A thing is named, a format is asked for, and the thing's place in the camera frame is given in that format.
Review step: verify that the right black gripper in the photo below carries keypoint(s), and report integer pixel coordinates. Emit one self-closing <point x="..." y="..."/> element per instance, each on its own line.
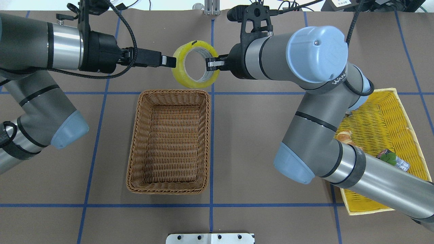
<point x="236" y="61"/>

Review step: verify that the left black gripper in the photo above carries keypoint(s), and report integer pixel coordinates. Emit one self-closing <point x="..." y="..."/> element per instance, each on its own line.
<point x="101" y="51"/>

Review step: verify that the yellow clear tape roll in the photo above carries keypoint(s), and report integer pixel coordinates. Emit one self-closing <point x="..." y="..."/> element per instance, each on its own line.
<point x="180" y="73"/>

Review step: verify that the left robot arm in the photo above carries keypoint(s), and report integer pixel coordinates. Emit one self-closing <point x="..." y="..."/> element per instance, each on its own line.
<point x="29" y="49"/>

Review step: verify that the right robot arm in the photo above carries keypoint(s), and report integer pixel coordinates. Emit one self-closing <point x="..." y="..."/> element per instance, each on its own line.
<point x="316" y="59"/>

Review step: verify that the brown wicker basket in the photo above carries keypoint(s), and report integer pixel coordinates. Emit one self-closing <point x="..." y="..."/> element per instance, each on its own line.
<point x="170" y="146"/>

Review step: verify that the yellow woven tray basket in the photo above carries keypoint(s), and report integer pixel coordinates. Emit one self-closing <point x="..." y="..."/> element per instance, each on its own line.
<point x="382" y="123"/>

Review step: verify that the round metal puck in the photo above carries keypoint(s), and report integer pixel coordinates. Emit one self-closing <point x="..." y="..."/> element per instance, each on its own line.
<point x="198" y="6"/>

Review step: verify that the black power strip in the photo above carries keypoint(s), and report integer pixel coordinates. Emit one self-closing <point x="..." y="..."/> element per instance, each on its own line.
<point x="285" y="10"/>

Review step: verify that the toy croissant bread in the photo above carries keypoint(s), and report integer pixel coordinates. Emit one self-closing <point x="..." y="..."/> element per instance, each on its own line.
<point x="345" y="137"/>

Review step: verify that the orange toy carrot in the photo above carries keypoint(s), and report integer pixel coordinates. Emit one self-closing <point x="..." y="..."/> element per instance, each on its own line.
<point x="389" y="158"/>

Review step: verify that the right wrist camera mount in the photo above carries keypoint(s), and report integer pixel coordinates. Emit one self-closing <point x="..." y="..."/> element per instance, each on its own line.
<point x="254" y="19"/>

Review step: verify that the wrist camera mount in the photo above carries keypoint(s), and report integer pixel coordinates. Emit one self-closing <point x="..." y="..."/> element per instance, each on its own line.
<point x="254" y="19"/>
<point x="82" y="10"/>

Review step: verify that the aluminium frame post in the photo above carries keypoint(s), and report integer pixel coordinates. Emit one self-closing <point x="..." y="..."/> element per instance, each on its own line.
<point x="212" y="7"/>

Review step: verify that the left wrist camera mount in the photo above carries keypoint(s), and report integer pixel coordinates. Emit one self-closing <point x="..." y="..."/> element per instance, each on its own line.
<point x="82" y="10"/>

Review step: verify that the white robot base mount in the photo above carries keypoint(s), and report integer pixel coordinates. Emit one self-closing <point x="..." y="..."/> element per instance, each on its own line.
<point x="211" y="238"/>

